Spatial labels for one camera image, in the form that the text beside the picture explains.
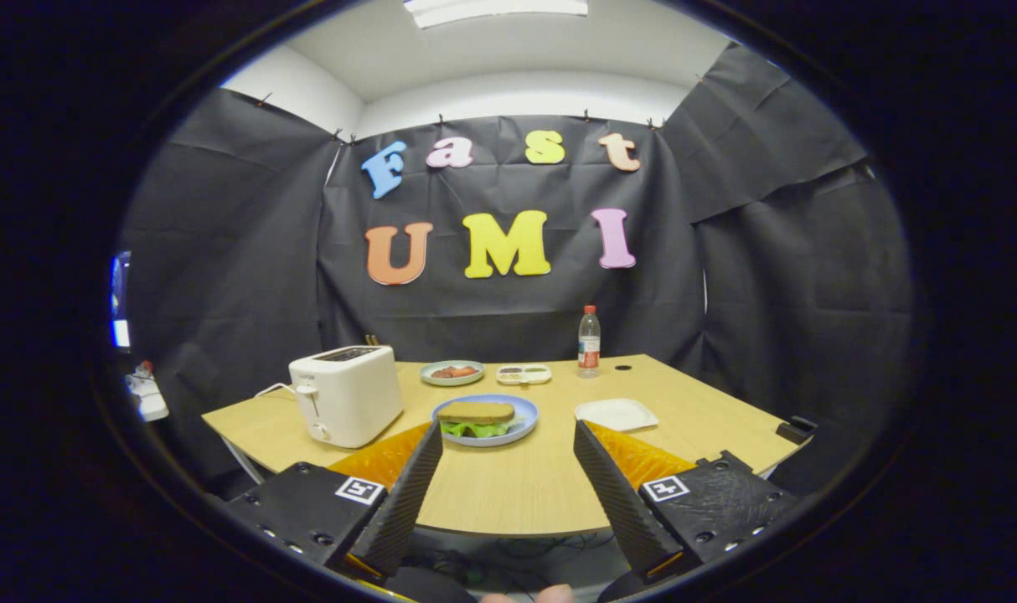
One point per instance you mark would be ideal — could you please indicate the clear plastic bottle red cap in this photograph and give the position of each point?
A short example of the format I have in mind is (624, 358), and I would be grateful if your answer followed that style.
(589, 347)

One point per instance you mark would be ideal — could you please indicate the black backdrop cloth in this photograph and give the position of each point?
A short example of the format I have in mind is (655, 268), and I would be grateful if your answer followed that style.
(508, 318)

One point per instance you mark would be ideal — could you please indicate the pale green round plate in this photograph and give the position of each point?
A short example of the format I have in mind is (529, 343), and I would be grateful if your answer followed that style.
(425, 376)

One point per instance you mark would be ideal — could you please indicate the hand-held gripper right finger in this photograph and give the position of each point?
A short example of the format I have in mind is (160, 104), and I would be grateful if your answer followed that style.
(617, 502)

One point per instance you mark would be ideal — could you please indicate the blue lit screen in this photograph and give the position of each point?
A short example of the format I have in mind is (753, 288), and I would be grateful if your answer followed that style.
(121, 331)

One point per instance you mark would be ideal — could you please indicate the red tomato slice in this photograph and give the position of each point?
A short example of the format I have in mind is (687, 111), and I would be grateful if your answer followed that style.
(465, 371)

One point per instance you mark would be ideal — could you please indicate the green lettuce leaf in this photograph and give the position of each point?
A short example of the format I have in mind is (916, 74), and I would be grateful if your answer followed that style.
(475, 430)

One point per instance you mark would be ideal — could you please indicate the black clamp on table edge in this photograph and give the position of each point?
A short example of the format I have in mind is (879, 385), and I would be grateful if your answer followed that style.
(797, 430)

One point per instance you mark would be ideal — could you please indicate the white toaster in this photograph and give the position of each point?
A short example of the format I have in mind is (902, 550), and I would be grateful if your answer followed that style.
(349, 402)

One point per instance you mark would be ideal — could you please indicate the white divided condiment tray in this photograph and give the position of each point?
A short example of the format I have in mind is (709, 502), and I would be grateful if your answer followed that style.
(523, 379)

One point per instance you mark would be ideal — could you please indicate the white square plate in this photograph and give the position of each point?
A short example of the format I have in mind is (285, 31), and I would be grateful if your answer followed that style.
(616, 414)

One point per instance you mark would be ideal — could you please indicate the brown toast slice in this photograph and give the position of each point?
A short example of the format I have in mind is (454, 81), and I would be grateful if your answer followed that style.
(475, 412)

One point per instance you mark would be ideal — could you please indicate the white and red device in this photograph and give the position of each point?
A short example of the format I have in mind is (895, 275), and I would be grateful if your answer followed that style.
(148, 398)

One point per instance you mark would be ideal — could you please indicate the blue round plate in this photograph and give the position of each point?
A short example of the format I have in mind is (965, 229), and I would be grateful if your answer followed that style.
(527, 414)

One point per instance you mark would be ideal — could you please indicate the ceiling light panel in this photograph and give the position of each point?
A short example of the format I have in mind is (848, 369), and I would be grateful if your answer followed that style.
(492, 8)

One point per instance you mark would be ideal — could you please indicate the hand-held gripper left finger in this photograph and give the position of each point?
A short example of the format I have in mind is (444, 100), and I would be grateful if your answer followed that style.
(408, 502)

